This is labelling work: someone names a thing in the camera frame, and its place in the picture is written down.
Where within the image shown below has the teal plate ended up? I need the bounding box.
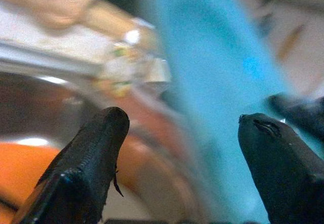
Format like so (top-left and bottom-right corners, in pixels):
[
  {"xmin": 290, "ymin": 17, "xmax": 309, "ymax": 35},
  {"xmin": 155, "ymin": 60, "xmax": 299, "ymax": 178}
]
[{"xmin": 141, "ymin": 0, "xmax": 324, "ymax": 224}]

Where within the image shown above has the stainless steel double sink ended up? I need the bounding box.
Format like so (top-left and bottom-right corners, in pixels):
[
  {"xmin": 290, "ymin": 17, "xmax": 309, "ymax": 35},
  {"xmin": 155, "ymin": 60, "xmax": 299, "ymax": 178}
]
[{"xmin": 0, "ymin": 39, "xmax": 183, "ymax": 159}]

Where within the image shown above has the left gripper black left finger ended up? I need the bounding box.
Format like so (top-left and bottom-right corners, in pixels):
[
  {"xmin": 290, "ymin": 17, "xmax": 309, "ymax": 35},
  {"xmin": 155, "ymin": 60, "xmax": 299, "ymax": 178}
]
[{"xmin": 11, "ymin": 106, "xmax": 131, "ymax": 224}]

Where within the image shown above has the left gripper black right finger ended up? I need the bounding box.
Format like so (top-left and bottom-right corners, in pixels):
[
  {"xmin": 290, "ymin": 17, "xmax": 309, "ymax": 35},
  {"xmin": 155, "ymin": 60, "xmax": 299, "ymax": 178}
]
[{"xmin": 238, "ymin": 112, "xmax": 324, "ymax": 224}]

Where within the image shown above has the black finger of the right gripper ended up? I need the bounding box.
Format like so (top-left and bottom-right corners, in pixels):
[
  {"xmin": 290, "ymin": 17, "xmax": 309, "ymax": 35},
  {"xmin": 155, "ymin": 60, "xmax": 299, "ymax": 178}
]
[{"xmin": 268, "ymin": 94, "xmax": 324, "ymax": 140}]

